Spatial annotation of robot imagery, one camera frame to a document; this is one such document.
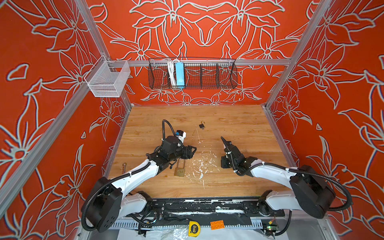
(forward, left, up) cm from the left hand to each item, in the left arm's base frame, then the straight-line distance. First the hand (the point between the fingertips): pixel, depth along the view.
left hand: (192, 147), depth 81 cm
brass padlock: (-10, +6, -11) cm, 16 cm away
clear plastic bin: (+37, +57, +18) cm, 70 cm away
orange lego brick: (-33, -14, -12) cm, 38 cm away
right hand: (-1, -17, -11) cm, 20 cm away
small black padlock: (+25, -6, -12) cm, 29 cm away
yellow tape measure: (-36, -3, -11) cm, 37 cm away
